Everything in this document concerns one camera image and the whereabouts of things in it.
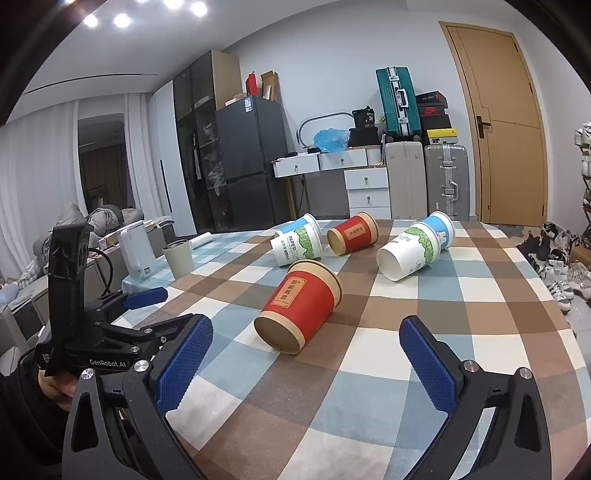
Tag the small red paper cup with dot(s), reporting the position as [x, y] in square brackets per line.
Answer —
[353, 234]

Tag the black and yellow shoe box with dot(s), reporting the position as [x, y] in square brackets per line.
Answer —
[437, 136]

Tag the white wardrobe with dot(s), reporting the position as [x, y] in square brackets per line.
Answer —
[171, 161]

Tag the black printed bag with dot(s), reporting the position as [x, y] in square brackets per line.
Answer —
[365, 119]

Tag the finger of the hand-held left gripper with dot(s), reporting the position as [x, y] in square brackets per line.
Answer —
[145, 297]
[161, 332]

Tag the beige tumbler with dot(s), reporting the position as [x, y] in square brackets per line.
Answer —
[178, 258]

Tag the ceiling spotlight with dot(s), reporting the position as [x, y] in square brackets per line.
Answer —
[199, 9]
[122, 20]
[173, 3]
[90, 21]

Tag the silver suitcase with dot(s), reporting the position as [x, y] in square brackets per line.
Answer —
[445, 175]

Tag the wooden door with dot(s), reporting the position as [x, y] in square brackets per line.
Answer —
[501, 170]

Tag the pile of shoes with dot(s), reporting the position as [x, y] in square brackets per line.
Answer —
[558, 267]

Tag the white desk drawer unit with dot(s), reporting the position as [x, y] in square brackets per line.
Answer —
[300, 165]

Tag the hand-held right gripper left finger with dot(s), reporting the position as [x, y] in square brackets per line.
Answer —
[182, 369]

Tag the white green blue paper cup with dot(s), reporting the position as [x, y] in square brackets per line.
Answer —
[295, 244]
[411, 254]

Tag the blue plastic bag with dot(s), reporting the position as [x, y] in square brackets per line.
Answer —
[331, 140]

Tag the dark glass door cabinet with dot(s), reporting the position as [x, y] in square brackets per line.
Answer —
[203, 101]

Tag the person's left forearm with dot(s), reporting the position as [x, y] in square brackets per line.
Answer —
[25, 424]

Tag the person's left hand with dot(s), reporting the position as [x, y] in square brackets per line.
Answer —
[57, 387]

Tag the grey clothes pile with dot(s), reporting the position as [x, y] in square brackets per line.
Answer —
[113, 217]

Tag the open cardboard box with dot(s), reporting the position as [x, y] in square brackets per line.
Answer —
[270, 85]

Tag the teal suitcase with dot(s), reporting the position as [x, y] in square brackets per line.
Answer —
[392, 101]

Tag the large red paper cup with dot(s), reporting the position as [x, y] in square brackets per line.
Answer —
[300, 300]

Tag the shoe rack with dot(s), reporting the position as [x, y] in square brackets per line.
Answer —
[585, 166]

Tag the beige suitcase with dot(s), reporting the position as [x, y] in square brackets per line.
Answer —
[406, 184]

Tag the checkered tablecloth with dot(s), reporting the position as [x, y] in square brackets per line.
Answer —
[369, 378]

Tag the curved metal tube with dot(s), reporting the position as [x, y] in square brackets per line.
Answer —
[318, 116]

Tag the white drawer cabinet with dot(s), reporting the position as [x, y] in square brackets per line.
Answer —
[368, 191]

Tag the white curtain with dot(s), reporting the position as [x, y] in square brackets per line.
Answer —
[37, 184]

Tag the white electric kettle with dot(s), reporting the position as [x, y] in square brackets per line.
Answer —
[137, 251]

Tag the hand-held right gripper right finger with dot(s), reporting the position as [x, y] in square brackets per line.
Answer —
[431, 369]

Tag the dark grey refrigerator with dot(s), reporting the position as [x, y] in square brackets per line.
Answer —
[251, 161]

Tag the red and black shoe box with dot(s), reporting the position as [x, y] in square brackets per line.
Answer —
[431, 109]

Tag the white paper roll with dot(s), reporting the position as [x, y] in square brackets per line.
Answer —
[202, 240]

